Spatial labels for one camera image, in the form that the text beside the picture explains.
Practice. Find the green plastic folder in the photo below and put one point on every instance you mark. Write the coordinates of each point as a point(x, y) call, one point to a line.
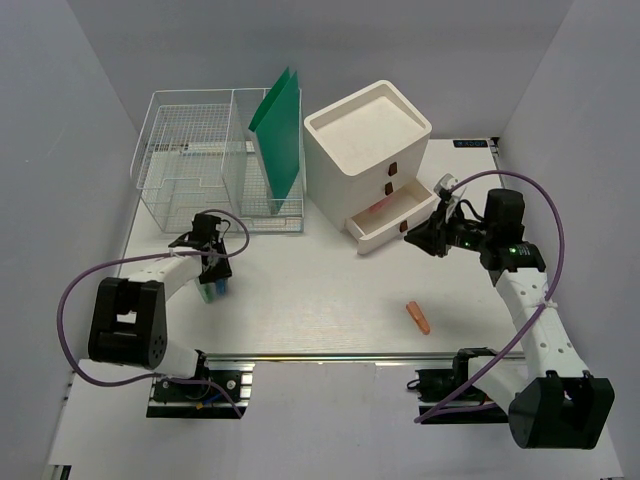
point(275, 133)

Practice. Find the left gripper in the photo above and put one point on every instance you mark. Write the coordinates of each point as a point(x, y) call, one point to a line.
point(223, 272)

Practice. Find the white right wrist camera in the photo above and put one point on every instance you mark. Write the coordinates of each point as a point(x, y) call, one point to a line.
point(444, 186)

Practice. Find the orange transparent lead case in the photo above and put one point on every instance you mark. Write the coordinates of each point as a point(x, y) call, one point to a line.
point(417, 315)

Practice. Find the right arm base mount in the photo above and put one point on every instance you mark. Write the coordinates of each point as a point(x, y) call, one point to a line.
point(431, 385)

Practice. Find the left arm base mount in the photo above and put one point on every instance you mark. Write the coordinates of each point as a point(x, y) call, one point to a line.
point(170, 400)

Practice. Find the white drawer cabinet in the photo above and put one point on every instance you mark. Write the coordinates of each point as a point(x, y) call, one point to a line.
point(361, 149)

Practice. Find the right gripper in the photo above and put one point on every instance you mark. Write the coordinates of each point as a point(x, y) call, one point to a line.
point(432, 235)

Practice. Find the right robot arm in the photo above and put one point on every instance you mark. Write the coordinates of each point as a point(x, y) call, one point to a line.
point(558, 403)

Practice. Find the white wire mesh organizer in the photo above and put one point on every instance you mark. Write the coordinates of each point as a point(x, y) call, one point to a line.
point(195, 152)

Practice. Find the white bottom drawer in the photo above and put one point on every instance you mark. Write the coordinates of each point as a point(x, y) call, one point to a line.
point(409, 206)

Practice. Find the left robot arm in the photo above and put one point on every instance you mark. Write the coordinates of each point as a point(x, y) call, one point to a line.
point(129, 325)

